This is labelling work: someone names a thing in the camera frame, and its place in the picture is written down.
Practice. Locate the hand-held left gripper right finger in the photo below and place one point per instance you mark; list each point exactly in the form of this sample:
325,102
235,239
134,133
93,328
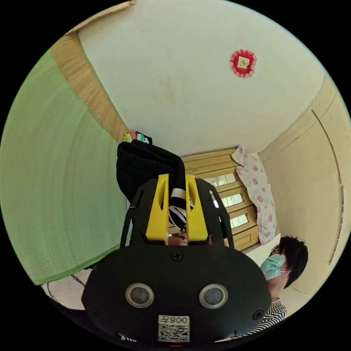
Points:
196,222

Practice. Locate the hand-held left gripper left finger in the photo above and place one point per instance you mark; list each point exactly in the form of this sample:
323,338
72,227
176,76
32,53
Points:
153,219

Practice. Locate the black sweatpants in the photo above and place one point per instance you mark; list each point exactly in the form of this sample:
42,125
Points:
142,167

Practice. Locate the floral curtain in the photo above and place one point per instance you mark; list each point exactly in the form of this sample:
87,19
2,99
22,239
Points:
257,189

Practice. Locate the pile of clothes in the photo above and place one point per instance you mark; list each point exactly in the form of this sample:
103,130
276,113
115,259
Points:
138,135

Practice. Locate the person's body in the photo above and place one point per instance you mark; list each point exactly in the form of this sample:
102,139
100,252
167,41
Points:
290,257

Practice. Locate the red round wall ornament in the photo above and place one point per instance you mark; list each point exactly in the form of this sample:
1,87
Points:
243,63

